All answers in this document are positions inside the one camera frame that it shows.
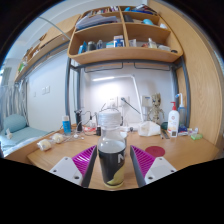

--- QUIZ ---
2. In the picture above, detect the small green pack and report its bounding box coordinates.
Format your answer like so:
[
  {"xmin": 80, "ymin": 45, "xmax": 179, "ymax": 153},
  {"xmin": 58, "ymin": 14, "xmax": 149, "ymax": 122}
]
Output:
[{"xmin": 190, "ymin": 133, "xmax": 204, "ymax": 141}]

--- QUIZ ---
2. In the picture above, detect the wooden wardrobe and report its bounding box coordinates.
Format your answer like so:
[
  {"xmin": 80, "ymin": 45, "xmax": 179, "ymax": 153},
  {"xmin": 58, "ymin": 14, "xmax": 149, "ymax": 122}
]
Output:
[{"xmin": 148, "ymin": 0, "xmax": 224, "ymax": 151}]

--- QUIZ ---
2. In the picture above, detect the wooden tree figurine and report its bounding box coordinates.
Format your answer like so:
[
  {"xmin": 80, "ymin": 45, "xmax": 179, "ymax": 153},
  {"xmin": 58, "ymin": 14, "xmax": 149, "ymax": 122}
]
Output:
[{"xmin": 147, "ymin": 93, "xmax": 165, "ymax": 124}]

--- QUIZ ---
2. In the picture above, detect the pink white small packet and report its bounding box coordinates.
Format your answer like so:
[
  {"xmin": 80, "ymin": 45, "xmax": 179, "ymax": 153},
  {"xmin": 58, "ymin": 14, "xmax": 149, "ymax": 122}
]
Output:
[{"xmin": 186, "ymin": 127, "xmax": 200, "ymax": 135}]

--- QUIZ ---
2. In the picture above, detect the bed with teal sheet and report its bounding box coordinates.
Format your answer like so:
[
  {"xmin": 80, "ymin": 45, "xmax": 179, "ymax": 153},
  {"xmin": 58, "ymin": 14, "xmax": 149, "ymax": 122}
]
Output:
[{"xmin": 0, "ymin": 126, "xmax": 51, "ymax": 158}]

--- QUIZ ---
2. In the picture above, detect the white pump bottle red cap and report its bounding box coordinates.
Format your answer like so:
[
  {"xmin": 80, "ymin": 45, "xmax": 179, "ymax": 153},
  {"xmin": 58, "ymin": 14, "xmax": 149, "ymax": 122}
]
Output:
[{"xmin": 167, "ymin": 101, "xmax": 180, "ymax": 138}]

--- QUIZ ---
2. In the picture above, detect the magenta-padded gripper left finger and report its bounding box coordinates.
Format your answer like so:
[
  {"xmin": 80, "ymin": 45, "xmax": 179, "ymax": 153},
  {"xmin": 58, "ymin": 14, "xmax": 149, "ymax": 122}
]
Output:
[{"xmin": 49, "ymin": 145, "xmax": 98, "ymax": 188}]

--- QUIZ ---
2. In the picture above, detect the black electric shaver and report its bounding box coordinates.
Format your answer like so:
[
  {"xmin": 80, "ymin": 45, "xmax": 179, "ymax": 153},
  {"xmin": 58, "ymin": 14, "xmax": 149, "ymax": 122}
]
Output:
[{"xmin": 74, "ymin": 109, "xmax": 83, "ymax": 132}]

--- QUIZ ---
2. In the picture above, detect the grey striped curtain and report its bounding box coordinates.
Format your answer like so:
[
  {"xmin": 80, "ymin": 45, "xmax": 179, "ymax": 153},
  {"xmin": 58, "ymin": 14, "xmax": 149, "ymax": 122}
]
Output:
[{"xmin": 0, "ymin": 78, "xmax": 29, "ymax": 131}]

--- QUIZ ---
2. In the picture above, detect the small blue bottle white cap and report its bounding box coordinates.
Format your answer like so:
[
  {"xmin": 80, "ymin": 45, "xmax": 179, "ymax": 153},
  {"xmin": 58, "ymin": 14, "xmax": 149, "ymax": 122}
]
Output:
[{"xmin": 61, "ymin": 115, "xmax": 72, "ymax": 135}]

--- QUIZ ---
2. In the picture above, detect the wooden shelf unit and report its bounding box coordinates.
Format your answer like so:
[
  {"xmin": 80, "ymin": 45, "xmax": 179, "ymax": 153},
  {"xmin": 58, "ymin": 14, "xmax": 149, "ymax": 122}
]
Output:
[{"xmin": 67, "ymin": 4, "xmax": 184, "ymax": 66}]

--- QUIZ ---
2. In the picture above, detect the teal pillow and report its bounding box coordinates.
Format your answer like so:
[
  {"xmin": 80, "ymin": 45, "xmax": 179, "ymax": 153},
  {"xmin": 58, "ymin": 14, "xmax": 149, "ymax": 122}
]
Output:
[{"xmin": 2, "ymin": 114, "xmax": 28, "ymax": 134}]

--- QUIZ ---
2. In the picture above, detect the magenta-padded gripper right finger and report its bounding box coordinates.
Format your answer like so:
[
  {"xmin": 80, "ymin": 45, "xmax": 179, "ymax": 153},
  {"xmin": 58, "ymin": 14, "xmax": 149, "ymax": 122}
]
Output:
[{"xmin": 129, "ymin": 145, "xmax": 178, "ymax": 188}]

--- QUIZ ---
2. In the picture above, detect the grey metal bed frame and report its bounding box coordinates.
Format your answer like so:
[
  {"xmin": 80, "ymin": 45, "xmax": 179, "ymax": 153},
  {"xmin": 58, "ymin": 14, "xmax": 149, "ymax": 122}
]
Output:
[{"xmin": 64, "ymin": 55, "xmax": 192, "ymax": 131}]

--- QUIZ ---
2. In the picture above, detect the wooden bunk rail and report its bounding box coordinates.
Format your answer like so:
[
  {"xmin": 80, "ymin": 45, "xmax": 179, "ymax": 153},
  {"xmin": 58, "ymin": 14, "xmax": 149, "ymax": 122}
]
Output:
[{"xmin": 13, "ymin": 13, "xmax": 83, "ymax": 83}]

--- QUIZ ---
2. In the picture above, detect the clear bottle with dark label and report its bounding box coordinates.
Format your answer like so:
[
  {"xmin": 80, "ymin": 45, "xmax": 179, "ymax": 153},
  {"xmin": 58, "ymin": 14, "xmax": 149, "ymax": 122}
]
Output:
[{"xmin": 96, "ymin": 109, "xmax": 128, "ymax": 190}]

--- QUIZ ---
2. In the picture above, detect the flat round red coaster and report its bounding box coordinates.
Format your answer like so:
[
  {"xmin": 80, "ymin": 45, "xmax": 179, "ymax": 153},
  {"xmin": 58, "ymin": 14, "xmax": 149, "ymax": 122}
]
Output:
[{"xmin": 144, "ymin": 145, "xmax": 166, "ymax": 158}]

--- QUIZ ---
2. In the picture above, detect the clear blue spray bottle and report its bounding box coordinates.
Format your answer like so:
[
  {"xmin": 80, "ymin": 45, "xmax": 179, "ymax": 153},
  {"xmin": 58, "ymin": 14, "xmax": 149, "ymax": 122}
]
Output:
[{"xmin": 175, "ymin": 93, "xmax": 188, "ymax": 129}]

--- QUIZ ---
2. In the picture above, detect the white tissue bag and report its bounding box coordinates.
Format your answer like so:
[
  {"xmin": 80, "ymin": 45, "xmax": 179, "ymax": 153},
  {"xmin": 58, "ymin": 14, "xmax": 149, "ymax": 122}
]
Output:
[{"xmin": 137, "ymin": 120, "xmax": 162, "ymax": 137}]

